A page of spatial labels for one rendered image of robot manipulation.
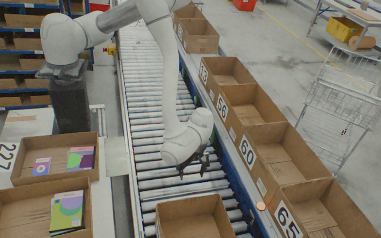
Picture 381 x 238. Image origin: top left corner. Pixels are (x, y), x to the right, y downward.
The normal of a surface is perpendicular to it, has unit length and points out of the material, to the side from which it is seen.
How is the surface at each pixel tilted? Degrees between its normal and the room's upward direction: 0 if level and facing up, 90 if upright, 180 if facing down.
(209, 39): 90
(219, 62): 90
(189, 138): 49
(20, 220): 2
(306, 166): 89
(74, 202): 0
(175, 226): 0
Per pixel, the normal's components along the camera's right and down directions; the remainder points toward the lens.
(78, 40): 0.88, 0.36
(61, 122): 0.29, 0.63
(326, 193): -0.95, 0.07
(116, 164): 0.13, -0.77
